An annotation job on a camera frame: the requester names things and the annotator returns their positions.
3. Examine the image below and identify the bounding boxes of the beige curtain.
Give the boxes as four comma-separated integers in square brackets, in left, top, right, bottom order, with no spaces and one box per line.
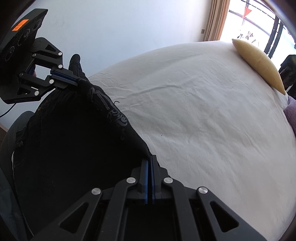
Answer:
[203,0,230,41]

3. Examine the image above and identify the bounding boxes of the black bag at window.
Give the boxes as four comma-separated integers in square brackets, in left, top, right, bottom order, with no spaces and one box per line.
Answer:
[279,55,295,90]

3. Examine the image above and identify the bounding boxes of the red flag outside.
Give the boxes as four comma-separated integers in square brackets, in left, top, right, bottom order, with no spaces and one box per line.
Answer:
[242,6,252,19]

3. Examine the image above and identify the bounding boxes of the yellow cushion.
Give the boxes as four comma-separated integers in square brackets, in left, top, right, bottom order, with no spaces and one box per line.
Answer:
[232,39,286,95]

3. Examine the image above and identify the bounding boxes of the white bed sheet mattress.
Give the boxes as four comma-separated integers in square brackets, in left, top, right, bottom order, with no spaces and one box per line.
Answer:
[90,41,295,240]

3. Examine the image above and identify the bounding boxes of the purple cushion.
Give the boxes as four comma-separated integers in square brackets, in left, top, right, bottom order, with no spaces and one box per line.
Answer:
[283,96,296,135]

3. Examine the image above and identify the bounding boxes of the black denim pants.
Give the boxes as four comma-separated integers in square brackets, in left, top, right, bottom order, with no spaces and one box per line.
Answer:
[13,54,151,234]

